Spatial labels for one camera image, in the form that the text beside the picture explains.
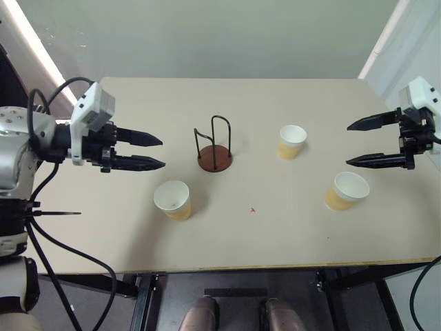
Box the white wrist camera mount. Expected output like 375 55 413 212
398 76 441 141
70 81 116 167

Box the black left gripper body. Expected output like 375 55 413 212
81 121 119 174

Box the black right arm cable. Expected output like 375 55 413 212
410 254 441 331

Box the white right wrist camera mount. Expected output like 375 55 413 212
398 76 441 141

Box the brown wire cup holder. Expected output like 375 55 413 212
193 115 234 173

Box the yellow white paper cup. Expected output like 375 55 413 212
325 171 371 212
153 180 192 221
277 124 308 161

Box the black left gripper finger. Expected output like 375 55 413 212
112 154 167 173
116 127 164 148

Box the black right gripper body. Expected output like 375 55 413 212
398 107 437 170

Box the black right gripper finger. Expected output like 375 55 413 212
345 152 408 170
347 110 402 132

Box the black cable tie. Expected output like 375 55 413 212
31 210 82 218

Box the black metal table frame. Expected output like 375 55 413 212
38 262 432 331

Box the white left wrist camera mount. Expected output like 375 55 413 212
70 81 116 167

